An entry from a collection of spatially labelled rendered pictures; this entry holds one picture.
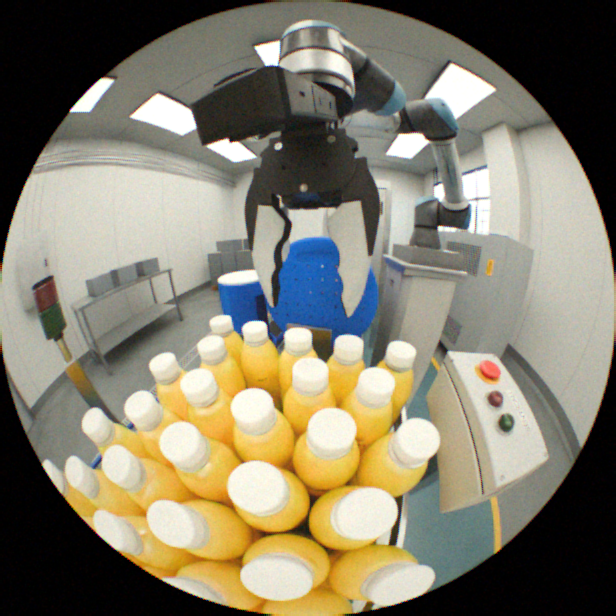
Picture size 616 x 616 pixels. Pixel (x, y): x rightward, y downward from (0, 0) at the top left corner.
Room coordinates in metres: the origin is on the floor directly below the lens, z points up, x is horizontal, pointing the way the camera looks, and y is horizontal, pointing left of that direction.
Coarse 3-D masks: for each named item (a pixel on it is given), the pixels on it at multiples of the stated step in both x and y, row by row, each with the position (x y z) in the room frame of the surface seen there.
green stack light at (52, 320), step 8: (56, 304) 0.09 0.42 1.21; (48, 312) 0.07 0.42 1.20; (56, 312) 0.08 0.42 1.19; (40, 320) 0.04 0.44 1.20; (48, 320) 0.06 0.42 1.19; (56, 320) 0.08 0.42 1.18; (64, 320) 0.10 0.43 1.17; (48, 328) 0.05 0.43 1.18; (56, 328) 0.07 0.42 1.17; (64, 328) 0.09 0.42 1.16; (48, 336) 0.05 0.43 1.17
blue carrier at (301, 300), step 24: (312, 240) 0.39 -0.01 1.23; (288, 264) 0.41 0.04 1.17; (312, 264) 0.39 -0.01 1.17; (336, 264) 0.38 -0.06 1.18; (288, 288) 0.41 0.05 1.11; (312, 288) 0.39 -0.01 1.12; (336, 288) 0.38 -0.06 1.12; (288, 312) 0.41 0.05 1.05; (312, 312) 0.39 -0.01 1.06; (336, 312) 0.38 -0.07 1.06; (360, 312) 0.36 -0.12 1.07; (336, 336) 0.37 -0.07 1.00
